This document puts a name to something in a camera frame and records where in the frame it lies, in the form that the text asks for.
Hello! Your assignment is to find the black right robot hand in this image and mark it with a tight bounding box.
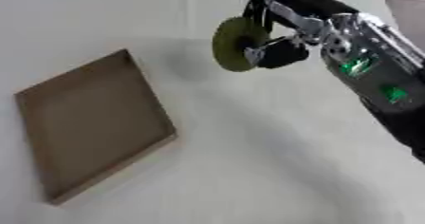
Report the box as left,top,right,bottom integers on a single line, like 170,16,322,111
240,0,360,69

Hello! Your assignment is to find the brown cardboard box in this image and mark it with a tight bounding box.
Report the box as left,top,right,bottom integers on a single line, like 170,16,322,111
13,47,179,206

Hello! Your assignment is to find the green round toothed disc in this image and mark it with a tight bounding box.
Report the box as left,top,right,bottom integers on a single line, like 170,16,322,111
211,16,272,73

